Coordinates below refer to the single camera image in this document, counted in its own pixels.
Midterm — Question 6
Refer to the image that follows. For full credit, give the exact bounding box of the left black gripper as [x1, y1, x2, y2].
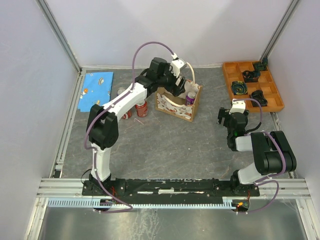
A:
[157, 63, 186, 97]

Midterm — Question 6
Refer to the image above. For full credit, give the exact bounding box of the purple Fanta can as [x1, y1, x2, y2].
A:
[116, 87, 127, 98]
[185, 90, 197, 106]

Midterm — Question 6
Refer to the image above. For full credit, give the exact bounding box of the red soda can front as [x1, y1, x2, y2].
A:
[135, 99, 148, 118]

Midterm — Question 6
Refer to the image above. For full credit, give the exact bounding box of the red soda can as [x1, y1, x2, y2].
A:
[135, 99, 148, 118]
[122, 110, 132, 120]

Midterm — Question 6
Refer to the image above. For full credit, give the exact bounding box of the red soda can back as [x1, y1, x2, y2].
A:
[122, 110, 132, 120]

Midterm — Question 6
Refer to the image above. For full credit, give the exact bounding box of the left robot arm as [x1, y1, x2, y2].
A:
[84, 57, 187, 195]

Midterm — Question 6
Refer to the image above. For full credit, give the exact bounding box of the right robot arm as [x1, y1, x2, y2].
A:
[215, 107, 297, 196]

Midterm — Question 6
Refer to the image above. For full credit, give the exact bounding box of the canvas tote bag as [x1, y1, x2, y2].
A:
[155, 62, 203, 122]

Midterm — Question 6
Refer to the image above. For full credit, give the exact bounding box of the rolled dark sock blue-yellow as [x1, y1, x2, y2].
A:
[231, 81, 248, 96]

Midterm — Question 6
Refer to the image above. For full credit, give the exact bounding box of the dark sock lower compartment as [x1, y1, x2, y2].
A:
[249, 89, 268, 107]

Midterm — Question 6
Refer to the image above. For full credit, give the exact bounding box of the orange wooden divided tray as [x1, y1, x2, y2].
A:
[222, 61, 285, 113]

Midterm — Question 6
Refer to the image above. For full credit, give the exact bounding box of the dark folded sock centre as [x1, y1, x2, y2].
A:
[242, 70, 261, 83]

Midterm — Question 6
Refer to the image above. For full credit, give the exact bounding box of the dark sock top corner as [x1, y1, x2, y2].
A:
[252, 56, 268, 72]

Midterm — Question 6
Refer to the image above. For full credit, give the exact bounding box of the blue patterned cloth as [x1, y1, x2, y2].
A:
[77, 71, 114, 113]

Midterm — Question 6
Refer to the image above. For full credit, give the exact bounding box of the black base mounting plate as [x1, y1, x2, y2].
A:
[81, 177, 261, 205]

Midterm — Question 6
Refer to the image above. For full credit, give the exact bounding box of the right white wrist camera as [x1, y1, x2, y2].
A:
[229, 98, 246, 114]

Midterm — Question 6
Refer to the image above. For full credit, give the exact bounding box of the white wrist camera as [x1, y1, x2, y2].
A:
[170, 53, 187, 78]
[229, 98, 246, 114]

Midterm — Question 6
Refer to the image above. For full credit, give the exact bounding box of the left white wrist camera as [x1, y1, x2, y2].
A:
[170, 53, 187, 78]

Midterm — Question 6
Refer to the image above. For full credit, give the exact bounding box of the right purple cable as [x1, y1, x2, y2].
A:
[234, 98, 288, 215]

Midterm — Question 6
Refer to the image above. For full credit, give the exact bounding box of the purple cable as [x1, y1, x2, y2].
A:
[84, 41, 177, 214]
[234, 98, 288, 215]

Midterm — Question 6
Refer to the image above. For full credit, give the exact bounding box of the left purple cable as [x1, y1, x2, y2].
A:
[84, 41, 177, 214]

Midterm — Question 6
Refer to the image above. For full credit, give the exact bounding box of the right aluminium corner post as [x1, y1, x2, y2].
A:
[259, 0, 301, 60]

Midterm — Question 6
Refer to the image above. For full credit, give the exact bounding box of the aluminium corner post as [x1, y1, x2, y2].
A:
[259, 0, 301, 60]
[36, 0, 82, 72]

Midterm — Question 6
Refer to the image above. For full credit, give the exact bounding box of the light blue cable duct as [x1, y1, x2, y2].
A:
[47, 197, 236, 210]

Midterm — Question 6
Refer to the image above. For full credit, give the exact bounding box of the left aluminium corner post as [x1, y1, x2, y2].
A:
[36, 0, 82, 72]

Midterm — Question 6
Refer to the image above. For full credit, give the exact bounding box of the aluminium frame rail front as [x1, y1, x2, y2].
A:
[36, 178, 311, 199]

